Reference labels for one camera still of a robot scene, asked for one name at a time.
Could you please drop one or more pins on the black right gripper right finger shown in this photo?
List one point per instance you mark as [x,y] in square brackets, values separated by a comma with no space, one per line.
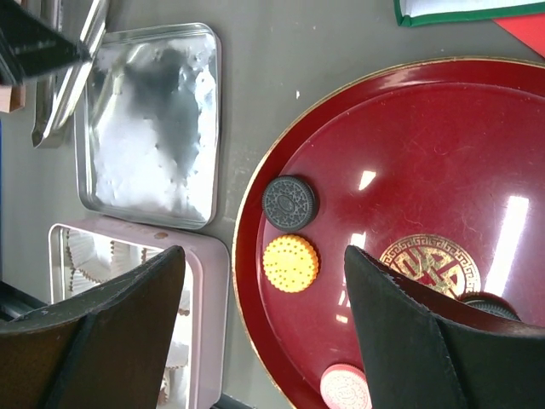
[422,349]

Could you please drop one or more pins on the silver tin lid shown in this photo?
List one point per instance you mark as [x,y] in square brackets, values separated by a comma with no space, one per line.
[147,127]

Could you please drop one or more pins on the pink cookie tin box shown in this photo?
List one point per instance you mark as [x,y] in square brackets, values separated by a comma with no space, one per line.
[89,252]

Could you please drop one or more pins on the red round lacquer tray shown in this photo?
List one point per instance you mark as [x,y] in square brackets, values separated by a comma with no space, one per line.
[435,168]

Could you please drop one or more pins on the pink sandwich cookie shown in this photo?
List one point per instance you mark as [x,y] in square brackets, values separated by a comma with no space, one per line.
[343,386]

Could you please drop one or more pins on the orange round dotted cookie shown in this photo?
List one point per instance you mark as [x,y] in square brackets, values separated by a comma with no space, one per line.
[290,263]

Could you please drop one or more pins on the green ring binder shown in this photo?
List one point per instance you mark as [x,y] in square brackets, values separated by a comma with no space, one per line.
[420,12]

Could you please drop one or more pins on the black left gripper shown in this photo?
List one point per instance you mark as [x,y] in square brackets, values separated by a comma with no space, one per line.
[31,49]

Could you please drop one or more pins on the black sandwich cookie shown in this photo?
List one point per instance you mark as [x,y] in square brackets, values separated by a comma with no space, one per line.
[492,306]
[289,203]

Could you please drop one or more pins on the red folder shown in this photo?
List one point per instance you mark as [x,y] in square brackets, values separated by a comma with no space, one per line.
[528,29]

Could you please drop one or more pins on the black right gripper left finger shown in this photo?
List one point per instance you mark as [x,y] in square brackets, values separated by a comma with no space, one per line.
[104,348]

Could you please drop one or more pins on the metal tongs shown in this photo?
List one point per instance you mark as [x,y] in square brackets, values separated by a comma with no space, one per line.
[58,94]

